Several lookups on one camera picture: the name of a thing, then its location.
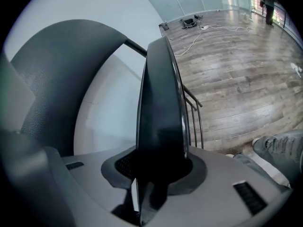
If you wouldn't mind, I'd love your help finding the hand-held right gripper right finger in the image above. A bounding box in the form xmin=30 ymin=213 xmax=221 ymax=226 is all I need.
xmin=151 ymin=146 xmax=293 ymax=227

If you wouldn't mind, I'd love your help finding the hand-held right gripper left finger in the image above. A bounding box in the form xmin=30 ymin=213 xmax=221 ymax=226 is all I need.
xmin=0 ymin=53 xmax=141 ymax=227

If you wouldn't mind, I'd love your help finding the person's leg in grey jeans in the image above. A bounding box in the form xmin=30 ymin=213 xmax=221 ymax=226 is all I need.
xmin=252 ymin=130 xmax=303 ymax=189
xmin=232 ymin=152 xmax=291 ymax=188

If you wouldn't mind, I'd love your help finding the white scrap on floor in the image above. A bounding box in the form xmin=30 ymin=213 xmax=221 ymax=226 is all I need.
xmin=289 ymin=62 xmax=303 ymax=78

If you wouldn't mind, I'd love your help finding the metal railing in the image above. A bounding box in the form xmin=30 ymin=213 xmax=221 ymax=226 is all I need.
xmin=250 ymin=0 xmax=303 ymax=47

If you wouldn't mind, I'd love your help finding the long white cable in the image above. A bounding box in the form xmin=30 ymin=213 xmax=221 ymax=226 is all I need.
xmin=174 ymin=25 xmax=251 ymax=57

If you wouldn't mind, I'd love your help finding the black box with cables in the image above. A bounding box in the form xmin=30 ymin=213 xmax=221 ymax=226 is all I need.
xmin=178 ymin=18 xmax=198 ymax=30

